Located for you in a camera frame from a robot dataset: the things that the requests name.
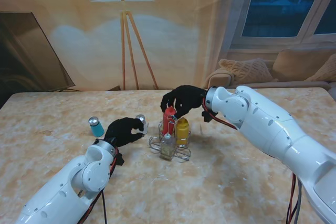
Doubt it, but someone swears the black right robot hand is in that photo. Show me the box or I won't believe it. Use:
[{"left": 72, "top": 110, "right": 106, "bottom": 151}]
[{"left": 160, "top": 84, "right": 208, "bottom": 120}]

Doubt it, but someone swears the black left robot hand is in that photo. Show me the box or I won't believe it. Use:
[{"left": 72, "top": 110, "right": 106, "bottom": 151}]
[{"left": 104, "top": 117, "right": 148, "bottom": 147}]

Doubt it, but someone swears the white shaker with metal cap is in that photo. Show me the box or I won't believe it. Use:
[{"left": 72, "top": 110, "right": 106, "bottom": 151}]
[{"left": 135, "top": 114, "right": 149, "bottom": 134}]

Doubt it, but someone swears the red squeeze bottle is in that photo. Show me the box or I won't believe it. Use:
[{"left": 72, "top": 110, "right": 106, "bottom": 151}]
[{"left": 162, "top": 105, "right": 177, "bottom": 136}]

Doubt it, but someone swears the yellow squeeze bottle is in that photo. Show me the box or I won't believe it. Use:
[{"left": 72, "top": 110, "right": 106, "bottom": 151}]
[{"left": 175, "top": 118, "right": 190, "bottom": 145}]

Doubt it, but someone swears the clear square glass bottle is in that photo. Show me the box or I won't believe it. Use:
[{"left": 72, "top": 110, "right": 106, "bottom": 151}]
[{"left": 160, "top": 133, "right": 176, "bottom": 161}]

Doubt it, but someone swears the teal shaker with metal cap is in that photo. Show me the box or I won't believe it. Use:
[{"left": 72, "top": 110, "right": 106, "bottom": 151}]
[{"left": 88, "top": 116, "right": 106, "bottom": 138}]

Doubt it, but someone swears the knitted beige cushion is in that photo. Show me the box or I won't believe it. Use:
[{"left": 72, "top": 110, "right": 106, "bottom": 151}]
[{"left": 218, "top": 58, "right": 274, "bottom": 84}]

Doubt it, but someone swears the beige sofa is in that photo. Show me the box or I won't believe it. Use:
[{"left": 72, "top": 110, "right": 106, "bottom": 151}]
[{"left": 207, "top": 49, "right": 336, "bottom": 90}]

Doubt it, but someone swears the dark flat television screen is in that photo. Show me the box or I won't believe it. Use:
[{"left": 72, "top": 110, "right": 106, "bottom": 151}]
[{"left": 0, "top": 11, "right": 76, "bottom": 109}]

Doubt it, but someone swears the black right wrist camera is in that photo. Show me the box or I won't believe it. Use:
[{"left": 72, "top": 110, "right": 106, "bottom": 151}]
[{"left": 201, "top": 110, "right": 218, "bottom": 123}]

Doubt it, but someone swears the red and black right cable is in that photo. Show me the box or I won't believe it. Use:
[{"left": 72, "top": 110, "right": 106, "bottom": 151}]
[{"left": 202, "top": 98, "right": 303, "bottom": 224}]

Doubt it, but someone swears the red and black cable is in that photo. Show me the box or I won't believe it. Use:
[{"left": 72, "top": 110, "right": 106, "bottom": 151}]
[
  {"left": 202, "top": 98, "right": 303, "bottom": 224},
  {"left": 78, "top": 153, "right": 118, "bottom": 224}
]

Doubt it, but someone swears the chrome wire condiment rack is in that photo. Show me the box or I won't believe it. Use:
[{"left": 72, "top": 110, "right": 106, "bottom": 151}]
[{"left": 149, "top": 120, "right": 192, "bottom": 162}]

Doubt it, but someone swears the red and black left cable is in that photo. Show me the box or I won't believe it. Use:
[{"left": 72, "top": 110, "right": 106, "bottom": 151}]
[{"left": 78, "top": 153, "right": 118, "bottom": 224}]

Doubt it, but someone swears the window with white frame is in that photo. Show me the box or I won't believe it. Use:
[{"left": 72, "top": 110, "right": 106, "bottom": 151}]
[{"left": 230, "top": 0, "right": 336, "bottom": 49}]

